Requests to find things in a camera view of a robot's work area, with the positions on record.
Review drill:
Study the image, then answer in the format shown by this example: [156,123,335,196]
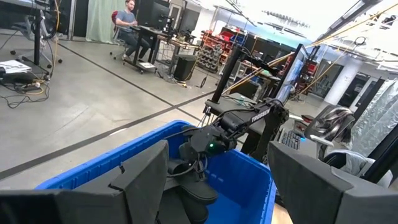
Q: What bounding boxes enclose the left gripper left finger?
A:
[0,139,170,224]

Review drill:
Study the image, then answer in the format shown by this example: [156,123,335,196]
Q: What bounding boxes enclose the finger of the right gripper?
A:
[191,155,208,183]
[167,157,189,175]

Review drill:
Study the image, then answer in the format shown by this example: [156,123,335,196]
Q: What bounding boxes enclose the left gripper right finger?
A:
[267,141,398,224]

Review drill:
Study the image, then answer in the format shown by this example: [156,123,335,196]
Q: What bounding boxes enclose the dark rubber slide sandal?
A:
[157,177,187,224]
[174,174,219,206]
[182,200,210,224]

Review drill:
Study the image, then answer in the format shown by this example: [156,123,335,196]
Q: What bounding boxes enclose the blue plastic bin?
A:
[34,119,277,224]

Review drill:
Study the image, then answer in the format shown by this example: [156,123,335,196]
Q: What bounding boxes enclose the grey jacket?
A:
[323,149,394,189]

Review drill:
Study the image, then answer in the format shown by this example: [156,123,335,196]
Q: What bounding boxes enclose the backlit black keyboard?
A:
[280,129,302,151]

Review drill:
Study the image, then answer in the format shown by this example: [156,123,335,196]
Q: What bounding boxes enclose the black stand pole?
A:
[211,45,244,104]

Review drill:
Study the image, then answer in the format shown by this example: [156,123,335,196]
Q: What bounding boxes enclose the black box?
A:
[173,55,198,82]

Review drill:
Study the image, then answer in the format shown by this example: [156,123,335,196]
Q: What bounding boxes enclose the grey mesh office chair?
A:
[303,105,356,161]

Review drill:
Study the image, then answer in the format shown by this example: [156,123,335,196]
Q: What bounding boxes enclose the red parts rack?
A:
[197,29,246,75]

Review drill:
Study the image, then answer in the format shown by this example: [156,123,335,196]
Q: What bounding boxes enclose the wooden workbench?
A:
[157,34,200,75]

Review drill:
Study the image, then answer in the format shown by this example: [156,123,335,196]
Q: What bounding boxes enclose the silver foil curtain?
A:
[350,77,398,158]

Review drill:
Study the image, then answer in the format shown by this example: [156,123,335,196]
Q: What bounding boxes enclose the tilted flat monitor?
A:
[273,43,311,105]

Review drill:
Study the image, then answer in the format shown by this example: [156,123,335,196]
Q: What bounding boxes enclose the white pillar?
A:
[323,57,364,106]

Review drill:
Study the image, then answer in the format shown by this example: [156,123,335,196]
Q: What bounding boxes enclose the black office desk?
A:
[123,25,165,75]

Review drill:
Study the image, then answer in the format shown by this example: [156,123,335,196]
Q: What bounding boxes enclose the black desk monitor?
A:
[136,0,171,30]

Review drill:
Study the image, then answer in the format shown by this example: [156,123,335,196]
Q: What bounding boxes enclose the person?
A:
[115,0,150,60]

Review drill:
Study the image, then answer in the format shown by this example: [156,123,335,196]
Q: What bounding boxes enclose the red office chair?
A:
[109,10,131,62]

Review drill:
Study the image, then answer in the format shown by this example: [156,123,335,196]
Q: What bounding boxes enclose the green curtain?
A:
[85,0,127,44]

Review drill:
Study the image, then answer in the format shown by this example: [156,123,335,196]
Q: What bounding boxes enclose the white flat box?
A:
[0,59,32,75]

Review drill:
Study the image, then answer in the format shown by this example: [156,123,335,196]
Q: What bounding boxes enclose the black metal desk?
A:
[0,0,63,68]

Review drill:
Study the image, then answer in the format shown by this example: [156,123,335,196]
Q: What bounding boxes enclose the black slanted post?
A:
[360,124,398,184]

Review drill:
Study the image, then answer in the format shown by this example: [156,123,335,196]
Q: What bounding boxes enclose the yellow cord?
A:
[222,2,398,96]

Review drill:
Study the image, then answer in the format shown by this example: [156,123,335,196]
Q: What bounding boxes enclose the black floor cables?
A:
[0,73,51,110]

